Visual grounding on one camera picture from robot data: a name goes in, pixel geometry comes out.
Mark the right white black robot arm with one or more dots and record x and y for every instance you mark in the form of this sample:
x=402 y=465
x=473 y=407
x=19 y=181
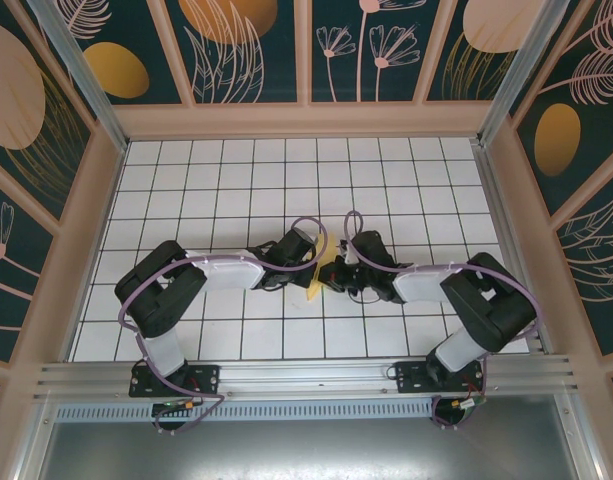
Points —
x=496 y=310

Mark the aluminium frame post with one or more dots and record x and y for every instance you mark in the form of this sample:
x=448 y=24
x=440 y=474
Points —
x=521 y=60
x=81 y=65

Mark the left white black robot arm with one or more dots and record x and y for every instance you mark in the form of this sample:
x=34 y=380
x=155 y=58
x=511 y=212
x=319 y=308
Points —
x=156 y=300

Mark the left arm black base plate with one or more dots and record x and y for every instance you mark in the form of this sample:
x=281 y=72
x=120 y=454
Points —
x=206 y=376

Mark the yellow cloth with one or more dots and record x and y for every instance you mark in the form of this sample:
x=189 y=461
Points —
x=314 y=292

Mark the aluminium mounting rail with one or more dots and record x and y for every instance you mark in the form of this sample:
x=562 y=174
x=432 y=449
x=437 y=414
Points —
x=306 y=372

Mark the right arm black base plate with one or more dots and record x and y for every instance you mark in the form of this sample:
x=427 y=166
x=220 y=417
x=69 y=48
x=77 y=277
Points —
x=411 y=377

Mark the aluminium side rail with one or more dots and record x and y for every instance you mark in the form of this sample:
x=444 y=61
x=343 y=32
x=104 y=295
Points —
x=511 y=240

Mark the grey metal sheet panel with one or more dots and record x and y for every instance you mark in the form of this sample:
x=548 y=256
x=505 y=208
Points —
x=306 y=452

